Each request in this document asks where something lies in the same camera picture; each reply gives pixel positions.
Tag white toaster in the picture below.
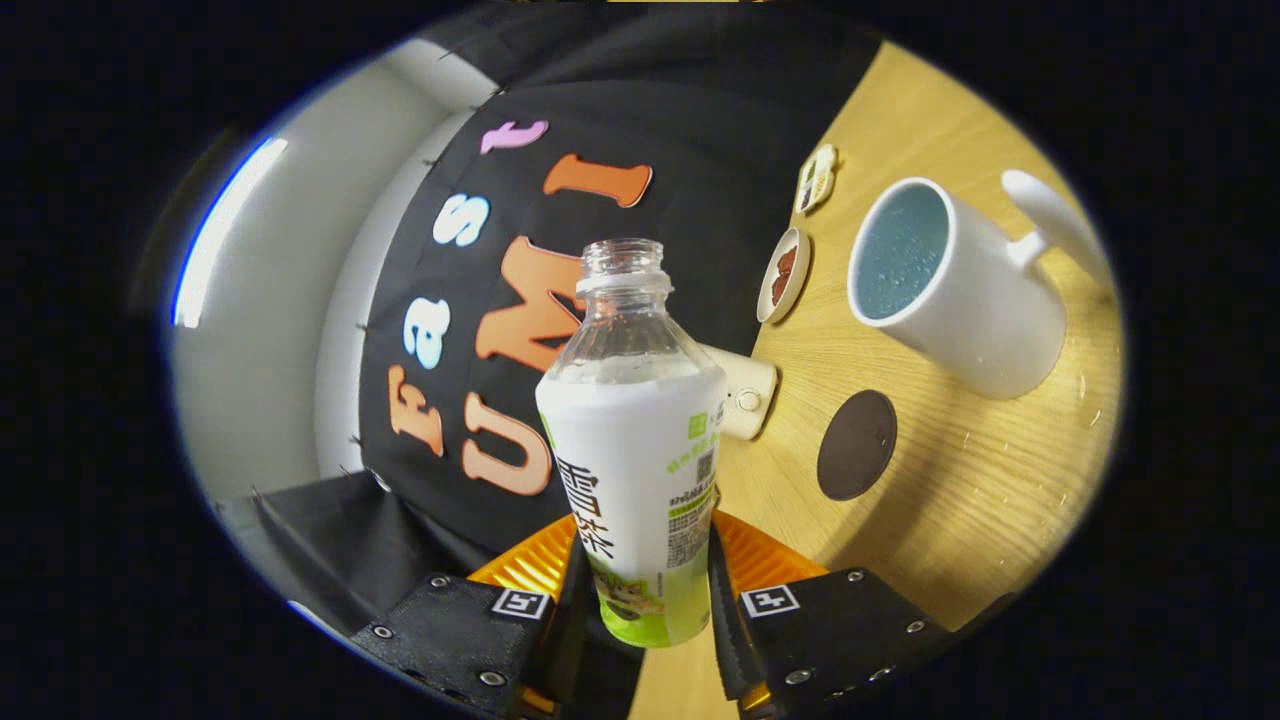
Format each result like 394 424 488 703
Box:
695 343 779 441

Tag dark brown round coaster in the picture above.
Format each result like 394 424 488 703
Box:
816 390 898 502

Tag white green label juice bottle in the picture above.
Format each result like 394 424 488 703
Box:
535 238 729 649

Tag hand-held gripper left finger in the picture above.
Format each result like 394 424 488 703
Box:
350 513 591 719

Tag small white divided dish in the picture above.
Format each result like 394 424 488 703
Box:
794 143 839 216

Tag black backdrop cloth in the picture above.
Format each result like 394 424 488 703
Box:
215 5 881 641

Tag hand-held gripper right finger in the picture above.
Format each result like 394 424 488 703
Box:
708 510 951 716

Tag round white plate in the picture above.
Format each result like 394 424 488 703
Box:
756 227 812 325

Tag white cup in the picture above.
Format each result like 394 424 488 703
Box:
847 168 1111 401

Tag wooden table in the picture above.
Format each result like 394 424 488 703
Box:
628 40 1126 720

